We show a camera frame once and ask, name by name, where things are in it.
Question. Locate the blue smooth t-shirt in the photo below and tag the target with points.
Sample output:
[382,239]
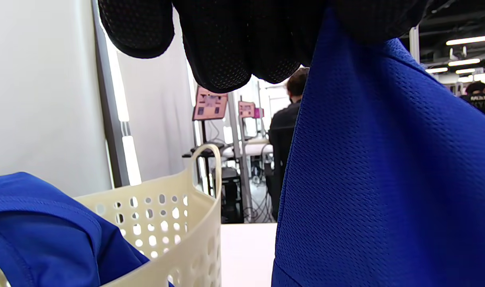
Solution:
[47,239]

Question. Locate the pink screen on stand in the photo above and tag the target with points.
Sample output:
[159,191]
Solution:
[210,105]

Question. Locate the black computer tower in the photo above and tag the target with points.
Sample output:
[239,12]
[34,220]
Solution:
[231,199]

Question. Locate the black stand shelf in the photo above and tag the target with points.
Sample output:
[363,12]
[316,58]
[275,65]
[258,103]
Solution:
[188,153]

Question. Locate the silver metal pole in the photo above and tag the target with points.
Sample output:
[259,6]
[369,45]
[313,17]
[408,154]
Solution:
[245,191]

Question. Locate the blue mesh t-shirt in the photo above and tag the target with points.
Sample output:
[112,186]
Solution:
[385,179]

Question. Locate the small pink screen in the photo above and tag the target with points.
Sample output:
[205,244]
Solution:
[248,109]

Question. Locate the person's left hand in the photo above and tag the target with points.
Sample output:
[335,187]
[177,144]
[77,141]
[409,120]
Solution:
[234,36]

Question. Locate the cream perforated laundry basket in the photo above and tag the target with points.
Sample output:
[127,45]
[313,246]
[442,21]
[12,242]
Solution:
[186,207]

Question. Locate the glass window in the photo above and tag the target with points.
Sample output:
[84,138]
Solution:
[130,155]

